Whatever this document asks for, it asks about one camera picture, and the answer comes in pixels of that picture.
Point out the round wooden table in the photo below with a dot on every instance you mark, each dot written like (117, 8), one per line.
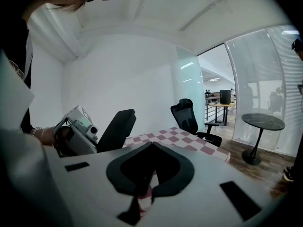
(222, 105)

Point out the grey vest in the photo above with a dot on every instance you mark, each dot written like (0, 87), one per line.
(29, 55)

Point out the red white checkered tablecloth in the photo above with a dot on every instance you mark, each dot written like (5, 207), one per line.
(180, 138)

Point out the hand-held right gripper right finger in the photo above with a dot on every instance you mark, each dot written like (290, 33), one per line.
(208, 185)

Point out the black office chair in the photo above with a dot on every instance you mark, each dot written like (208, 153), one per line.
(187, 117)

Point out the round black side table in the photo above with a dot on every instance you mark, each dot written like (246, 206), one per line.
(262, 122)

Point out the glass door panel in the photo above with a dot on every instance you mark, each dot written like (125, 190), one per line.
(189, 79)

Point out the frosted glass partition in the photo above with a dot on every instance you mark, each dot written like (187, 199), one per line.
(255, 67)

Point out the person's left forearm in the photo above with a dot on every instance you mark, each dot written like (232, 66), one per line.
(48, 136)

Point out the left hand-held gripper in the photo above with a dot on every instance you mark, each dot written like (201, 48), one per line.
(80, 141)

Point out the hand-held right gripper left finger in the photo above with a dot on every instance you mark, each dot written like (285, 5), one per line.
(90, 188)

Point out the black computer case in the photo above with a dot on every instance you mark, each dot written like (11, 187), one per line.
(225, 97)

